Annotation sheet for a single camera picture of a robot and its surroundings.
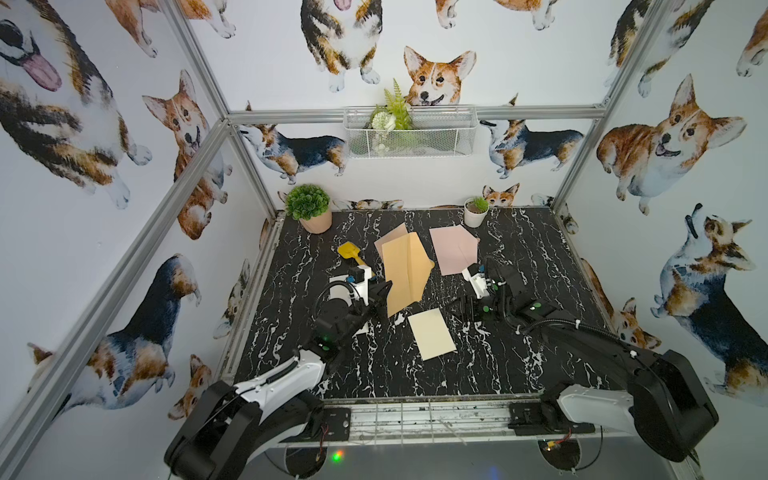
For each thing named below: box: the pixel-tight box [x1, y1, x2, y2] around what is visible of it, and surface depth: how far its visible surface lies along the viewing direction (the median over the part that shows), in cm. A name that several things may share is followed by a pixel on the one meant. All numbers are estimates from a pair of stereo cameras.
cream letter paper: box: [407, 308, 457, 361], surface depth 92 cm
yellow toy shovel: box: [338, 241, 366, 266], surface depth 108 cm
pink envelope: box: [429, 224, 480, 276], surface depth 113 cm
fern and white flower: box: [367, 78, 413, 154], surface depth 85 cm
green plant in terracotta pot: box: [286, 184, 332, 234], surface depth 105 cm
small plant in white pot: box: [464, 196, 489, 228], surface depth 115 cm
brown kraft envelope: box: [381, 232, 435, 318], surface depth 85 cm
